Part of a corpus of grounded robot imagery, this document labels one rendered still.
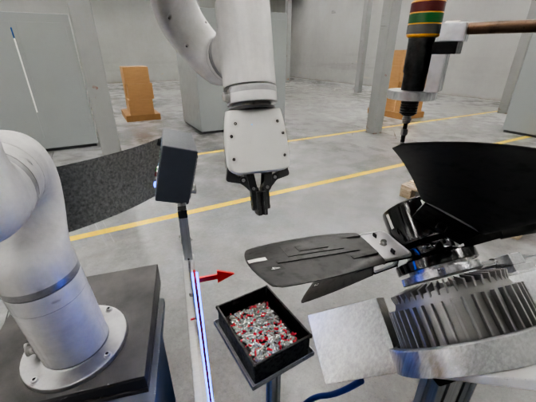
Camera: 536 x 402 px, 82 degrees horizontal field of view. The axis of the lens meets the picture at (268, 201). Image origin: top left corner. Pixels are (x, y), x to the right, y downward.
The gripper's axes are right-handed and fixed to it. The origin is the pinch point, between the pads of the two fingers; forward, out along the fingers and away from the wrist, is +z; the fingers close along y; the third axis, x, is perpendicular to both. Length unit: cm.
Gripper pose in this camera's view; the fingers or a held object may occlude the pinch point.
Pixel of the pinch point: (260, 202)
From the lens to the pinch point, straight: 52.4
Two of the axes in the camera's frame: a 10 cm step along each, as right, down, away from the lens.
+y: 9.6, -1.2, 2.5
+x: -2.7, -1.3, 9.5
